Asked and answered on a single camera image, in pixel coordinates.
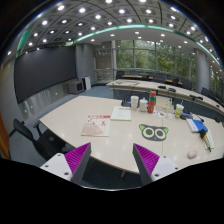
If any large black wall screen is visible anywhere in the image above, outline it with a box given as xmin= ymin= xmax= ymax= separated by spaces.
xmin=14 ymin=47 xmax=77 ymax=103

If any black office chair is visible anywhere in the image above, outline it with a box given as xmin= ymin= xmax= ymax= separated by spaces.
xmin=12 ymin=118 xmax=68 ymax=162

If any white paper booklet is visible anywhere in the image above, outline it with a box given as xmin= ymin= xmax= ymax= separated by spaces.
xmin=111 ymin=106 xmax=131 ymax=121

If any long curved rear desk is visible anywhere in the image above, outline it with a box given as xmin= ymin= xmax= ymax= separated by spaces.
xmin=108 ymin=79 xmax=224 ymax=115

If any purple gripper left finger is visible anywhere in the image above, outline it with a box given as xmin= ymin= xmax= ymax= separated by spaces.
xmin=39 ymin=142 xmax=92 ymax=186

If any grey box on floor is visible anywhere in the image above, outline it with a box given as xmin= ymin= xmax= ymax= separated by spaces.
xmin=69 ymin=81 xmax=84 ymax=94

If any white plastic pitcher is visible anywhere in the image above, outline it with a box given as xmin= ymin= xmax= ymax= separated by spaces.
xmin=131 ymin=96 xmax=139 ymax=110

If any pink computer mouse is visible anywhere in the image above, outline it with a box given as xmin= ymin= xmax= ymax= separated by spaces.
xmin=187 ymin=150 xmax=197 ymax=159

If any red thermos bottle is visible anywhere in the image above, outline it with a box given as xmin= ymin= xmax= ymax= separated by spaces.
xmin=148 ymin=91 xmax=156 ymax=113

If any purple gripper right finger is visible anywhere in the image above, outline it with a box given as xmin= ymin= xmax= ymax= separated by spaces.
xmin=132 ymin=143 xmax=181 ymax=186

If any green and white cup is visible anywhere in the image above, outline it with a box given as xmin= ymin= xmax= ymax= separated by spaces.
xmin=175 ymin=104 xmax=184 ymax=118

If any black cat face mouse pad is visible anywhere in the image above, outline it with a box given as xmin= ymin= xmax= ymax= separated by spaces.
xmin=139 ymin=124 xmax=169 ymax=141

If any black handled tool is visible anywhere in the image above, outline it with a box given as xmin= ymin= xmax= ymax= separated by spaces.
xmin=199 ymin=129 xmax=211 ymax=152

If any white lidded jar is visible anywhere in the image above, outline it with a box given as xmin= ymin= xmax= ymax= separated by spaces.
xmin=139 ymin=98 xmax=148 ymax=112

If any blue notebook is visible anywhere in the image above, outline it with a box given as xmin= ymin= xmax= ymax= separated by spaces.
xmin=187 ymin=119 xmax=208 ymax=133

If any red and white booklet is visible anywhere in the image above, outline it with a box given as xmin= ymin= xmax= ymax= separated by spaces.
xmin=81 ymin=115 xmax=110 ymax=137

